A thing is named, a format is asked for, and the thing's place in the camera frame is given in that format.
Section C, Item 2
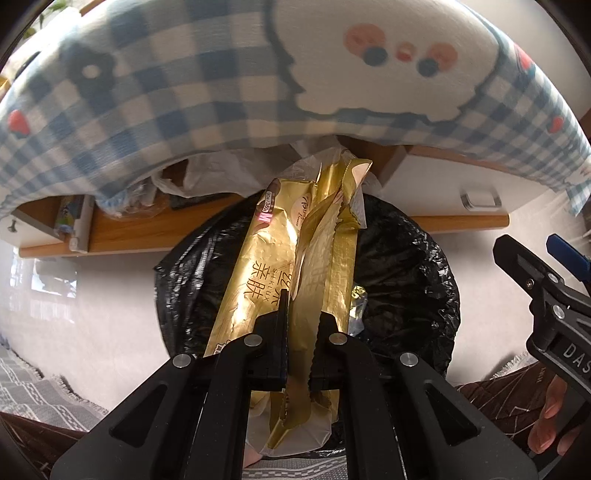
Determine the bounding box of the person's right hand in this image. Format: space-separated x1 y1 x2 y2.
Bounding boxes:
527 373 583 456

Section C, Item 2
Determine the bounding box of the white drawer with handle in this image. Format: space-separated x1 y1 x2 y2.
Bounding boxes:
383 147 591 217

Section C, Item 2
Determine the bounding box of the blue patterned plastic bag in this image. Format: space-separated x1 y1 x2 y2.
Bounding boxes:
97 182 155 217

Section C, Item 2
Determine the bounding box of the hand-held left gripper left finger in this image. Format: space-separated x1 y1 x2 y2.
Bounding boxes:
50 305 289 480

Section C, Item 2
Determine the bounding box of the person's right leg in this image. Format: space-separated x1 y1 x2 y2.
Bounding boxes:
455 362 561 455

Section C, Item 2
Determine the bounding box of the black trash bag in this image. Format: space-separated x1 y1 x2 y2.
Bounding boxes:
154 190 462 460

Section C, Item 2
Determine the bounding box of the white wooden coffee table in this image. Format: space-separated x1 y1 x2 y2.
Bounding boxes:
0 147 591 258

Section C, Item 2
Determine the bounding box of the white plastic bag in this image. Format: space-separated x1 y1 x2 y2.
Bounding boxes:
152 148 333 199

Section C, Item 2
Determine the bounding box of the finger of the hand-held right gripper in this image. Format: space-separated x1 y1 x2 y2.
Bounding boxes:
492 234 566 302
546 233 591 296

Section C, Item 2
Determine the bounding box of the person's left foot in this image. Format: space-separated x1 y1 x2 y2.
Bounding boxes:
242 448 271 468

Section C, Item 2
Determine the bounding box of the person's leg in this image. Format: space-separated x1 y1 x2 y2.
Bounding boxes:
455 362 561 455
0 411 90 480

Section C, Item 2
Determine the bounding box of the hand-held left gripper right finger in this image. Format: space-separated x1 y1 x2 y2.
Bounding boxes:
310 313 539 480

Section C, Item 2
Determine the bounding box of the blue white checked tablecloth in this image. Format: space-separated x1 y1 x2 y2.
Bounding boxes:
0 0 591 217

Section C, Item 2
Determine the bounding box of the white drawer with knob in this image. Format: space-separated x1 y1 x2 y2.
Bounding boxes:
0 203 63 241

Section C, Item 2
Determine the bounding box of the colourful printed box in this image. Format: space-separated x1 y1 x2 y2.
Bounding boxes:
54 194 95 252

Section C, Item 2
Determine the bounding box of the gold foil packet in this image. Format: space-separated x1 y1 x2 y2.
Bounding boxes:
203 159 374 457

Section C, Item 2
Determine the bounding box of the person's left leg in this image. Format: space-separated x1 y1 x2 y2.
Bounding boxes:
0 411 90 480

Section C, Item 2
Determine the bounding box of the grey patterned sofa cover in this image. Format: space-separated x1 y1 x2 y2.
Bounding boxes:
0 342 532 480

